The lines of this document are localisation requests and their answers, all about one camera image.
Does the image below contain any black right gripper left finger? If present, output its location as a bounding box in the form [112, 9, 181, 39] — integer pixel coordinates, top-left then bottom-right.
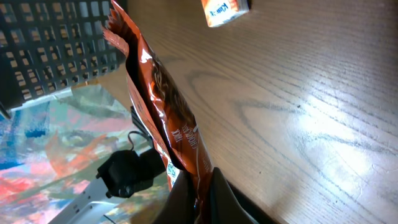
[152, 171, 196, 224]

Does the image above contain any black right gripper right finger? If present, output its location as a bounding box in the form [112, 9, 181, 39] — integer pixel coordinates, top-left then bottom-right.
[210, 167, 277, 224]

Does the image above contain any orange Top chocolate bar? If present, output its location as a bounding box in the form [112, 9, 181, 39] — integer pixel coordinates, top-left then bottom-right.
[103, 1, 213, 223]

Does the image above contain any small orange box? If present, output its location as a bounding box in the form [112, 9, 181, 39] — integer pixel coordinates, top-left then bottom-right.
[201, 0, 249, 27]

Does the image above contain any grey plastic basket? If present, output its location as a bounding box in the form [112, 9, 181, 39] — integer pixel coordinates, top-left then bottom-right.
[1, 0, 123, 110]

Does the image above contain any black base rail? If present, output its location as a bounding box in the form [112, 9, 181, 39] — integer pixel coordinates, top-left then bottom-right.
[50, 108, 165, 224]

